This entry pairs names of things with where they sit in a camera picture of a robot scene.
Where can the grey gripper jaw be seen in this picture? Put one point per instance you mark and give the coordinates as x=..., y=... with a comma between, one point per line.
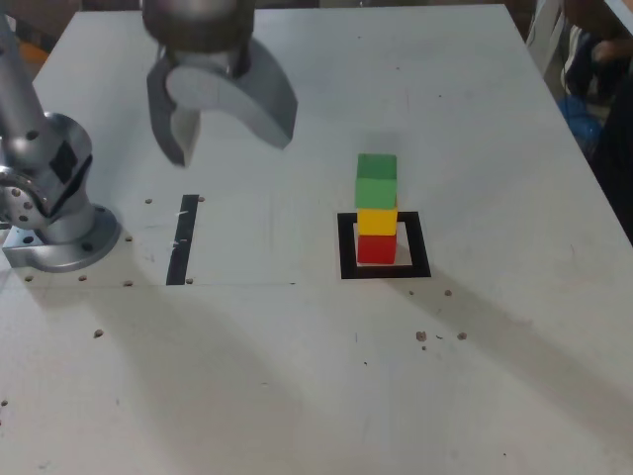
x=257, y=99
x=165, y=128

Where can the red cube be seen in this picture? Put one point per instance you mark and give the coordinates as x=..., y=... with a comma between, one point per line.
x=376, y=250

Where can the blue bag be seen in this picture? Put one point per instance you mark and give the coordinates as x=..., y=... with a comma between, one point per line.
x=581, y=123

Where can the person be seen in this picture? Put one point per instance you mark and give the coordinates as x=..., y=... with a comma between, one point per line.
x=615, y=123

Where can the yellow cube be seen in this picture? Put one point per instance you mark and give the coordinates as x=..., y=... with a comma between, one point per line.
x=377, y=222

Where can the white frame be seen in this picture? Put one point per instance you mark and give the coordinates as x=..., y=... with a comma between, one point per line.
x=544, y=29

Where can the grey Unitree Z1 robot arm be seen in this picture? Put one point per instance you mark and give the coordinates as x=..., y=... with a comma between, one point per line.
x=29, y=138

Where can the black tape strip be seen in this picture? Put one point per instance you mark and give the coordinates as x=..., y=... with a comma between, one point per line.
x=180, y=237

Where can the green cube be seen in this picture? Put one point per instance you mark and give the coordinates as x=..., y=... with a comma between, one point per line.
x=376, y=190

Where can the black tape square outline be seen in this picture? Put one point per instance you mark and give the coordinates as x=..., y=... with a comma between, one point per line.
x=386, y=272

